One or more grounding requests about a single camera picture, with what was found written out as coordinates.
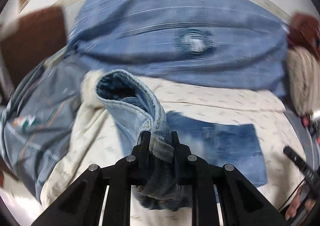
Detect small red box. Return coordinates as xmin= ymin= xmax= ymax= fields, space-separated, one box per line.
xmin=301 ymin=114 xmax=313 ymax=128

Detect blue denim jeans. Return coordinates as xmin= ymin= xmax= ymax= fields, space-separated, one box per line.
xmin=95 ymin=70 xmax=267 ymax=211

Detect cream leaf-print blanket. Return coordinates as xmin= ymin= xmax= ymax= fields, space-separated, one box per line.
xmin=40 ymin=70 xmax=304 ymax=208

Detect person right hand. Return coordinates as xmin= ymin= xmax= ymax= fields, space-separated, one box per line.
xmin=285 ymin=186 xmax=316 ymax=220

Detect blue plaid bolster pillow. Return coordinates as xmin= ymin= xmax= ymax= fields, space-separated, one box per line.
xmin=66 ymin=0 xmax=289 ymax=97

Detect grey patterned duvet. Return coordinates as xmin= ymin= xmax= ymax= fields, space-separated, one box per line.
xmin=1 ymin=55 xmax=88 ymax=199

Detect beige striped floral pillow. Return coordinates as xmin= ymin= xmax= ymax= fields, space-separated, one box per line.
xmin=286 ymin=47 xmax=319 ymax=117

